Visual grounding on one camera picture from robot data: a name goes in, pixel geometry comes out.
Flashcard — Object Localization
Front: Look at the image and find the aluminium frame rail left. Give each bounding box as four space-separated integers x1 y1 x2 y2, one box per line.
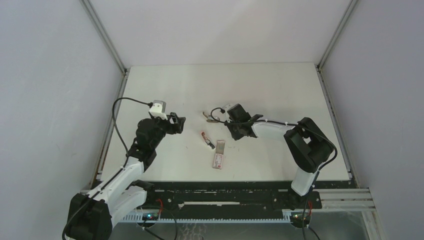
80 0 127 180

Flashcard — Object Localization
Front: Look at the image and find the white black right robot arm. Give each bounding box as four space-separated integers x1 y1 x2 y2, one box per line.
219 103 338 208

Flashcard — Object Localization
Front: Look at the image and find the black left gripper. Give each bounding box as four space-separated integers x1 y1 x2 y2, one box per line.
150 112 185 149

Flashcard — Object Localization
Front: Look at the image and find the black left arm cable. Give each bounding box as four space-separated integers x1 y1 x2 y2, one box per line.
61 96 154 240

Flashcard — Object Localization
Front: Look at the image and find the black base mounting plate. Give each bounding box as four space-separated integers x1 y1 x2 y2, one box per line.
143 181 323 221

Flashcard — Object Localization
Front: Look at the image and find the red white staples box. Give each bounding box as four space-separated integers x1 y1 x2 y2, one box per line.
212 140 226 170

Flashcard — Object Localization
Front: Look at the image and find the aluminium frame rail right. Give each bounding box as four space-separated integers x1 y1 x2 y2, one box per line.
315 0 360 188

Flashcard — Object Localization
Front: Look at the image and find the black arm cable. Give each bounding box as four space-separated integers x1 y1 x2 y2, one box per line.
209 106 339 240
61 96 154 240

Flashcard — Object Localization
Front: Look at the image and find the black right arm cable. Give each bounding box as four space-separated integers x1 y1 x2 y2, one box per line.
209 106 339 240

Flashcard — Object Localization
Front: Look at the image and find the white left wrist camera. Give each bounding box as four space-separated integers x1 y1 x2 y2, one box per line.
148 100 168 120

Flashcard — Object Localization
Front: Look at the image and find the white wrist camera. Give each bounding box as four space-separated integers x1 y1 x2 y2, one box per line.
221 103 234 114
148 100 168 120

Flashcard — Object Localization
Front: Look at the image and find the front aluminium rail assembly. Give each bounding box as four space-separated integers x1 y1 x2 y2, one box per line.
66 188 387 240

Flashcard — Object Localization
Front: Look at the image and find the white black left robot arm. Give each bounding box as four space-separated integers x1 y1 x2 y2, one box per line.
62 112 186 240

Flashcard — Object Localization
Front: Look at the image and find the aluminium frame rail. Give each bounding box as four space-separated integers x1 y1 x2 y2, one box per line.
80 0 127 180
315 0 360 188

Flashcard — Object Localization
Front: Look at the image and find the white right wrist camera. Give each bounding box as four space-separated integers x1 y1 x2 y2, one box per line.
221 103 234 114

